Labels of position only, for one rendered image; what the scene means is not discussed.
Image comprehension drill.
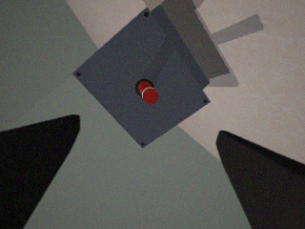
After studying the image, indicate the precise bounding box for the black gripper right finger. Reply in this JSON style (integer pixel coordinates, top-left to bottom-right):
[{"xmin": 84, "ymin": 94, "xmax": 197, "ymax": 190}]
[{"xmin": 216, "ymin": 131, "xmax": 305, "ymax": 229}]

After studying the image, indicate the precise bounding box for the dark grey square panel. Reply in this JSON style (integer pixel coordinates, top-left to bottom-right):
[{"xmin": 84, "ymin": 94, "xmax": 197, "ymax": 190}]
[{"xmin": 73, "ymin": 5, "xmax": 211, "ymax": 149}]

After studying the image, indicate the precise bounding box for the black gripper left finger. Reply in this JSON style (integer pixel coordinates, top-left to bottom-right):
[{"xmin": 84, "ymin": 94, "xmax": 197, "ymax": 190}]
[{"xmin": 0, "ymin": 114, "xmax": 80, "ymax": 229}]

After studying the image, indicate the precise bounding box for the red peg with white band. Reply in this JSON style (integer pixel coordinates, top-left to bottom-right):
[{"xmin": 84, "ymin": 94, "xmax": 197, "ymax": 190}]
[{"xmin": 138, "ymin": 81, "xmax": 158, "ymax": 104}]

